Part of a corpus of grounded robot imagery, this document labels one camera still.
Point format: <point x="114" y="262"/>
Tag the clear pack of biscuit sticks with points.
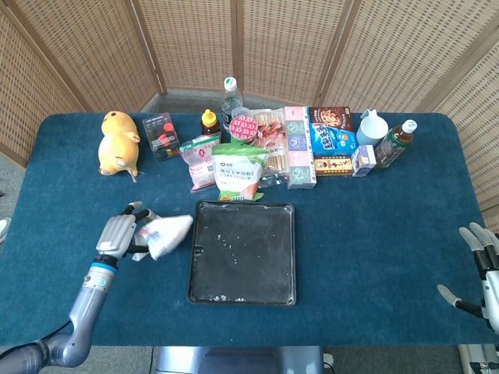
<point x="273" y="148"/>

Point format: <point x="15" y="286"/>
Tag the small white purple box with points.
<point x="363" y="160"/>

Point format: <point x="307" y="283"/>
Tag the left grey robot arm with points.
<point x="74" y="308"/>

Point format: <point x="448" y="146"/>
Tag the woven bamboo folding screen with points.
<point x="249" y="46"/>

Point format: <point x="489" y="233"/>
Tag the black box with red print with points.
<point x="161" y="136"/>

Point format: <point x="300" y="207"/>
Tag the pastel pink green long box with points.
<point x="298" y="148"/>

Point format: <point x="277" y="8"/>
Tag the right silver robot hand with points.
<point x="485" y="272"/>

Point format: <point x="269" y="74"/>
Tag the light blue measuring cup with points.
<point x="370" y="130"/>

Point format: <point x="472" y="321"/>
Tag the white snack packet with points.
<point x="165" y="233"/>

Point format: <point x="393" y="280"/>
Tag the tea bottle with white cap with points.
<point x="395" y="146"/>

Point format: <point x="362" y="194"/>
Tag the green corn starch bag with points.
<point x="238" y="175"/>

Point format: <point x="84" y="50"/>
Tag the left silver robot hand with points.
<point x="117" y="233"/>

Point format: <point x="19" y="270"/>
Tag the yellow plush toy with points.
<point x="117" y="144"/>

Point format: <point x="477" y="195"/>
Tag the blue cookie box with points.
<point x="331" y="132"/>

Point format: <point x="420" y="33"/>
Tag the honey bottle with yellow cap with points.
<point x="209" y="124"/>

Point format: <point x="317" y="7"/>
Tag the pink zip bag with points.
<point x="200" y="163"/>

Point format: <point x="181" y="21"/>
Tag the blue table cloth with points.
<point x="249" y="323"/>

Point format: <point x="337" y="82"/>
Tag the clear water bottle white cap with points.
<point x="231" y="103"/>

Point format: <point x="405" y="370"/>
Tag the black baking tray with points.
<point x="241" y="253"/>

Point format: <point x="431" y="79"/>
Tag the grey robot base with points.
<point x="238" y="360"/>

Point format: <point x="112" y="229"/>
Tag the yellow brown snack box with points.
<point x="333" y="165"/>

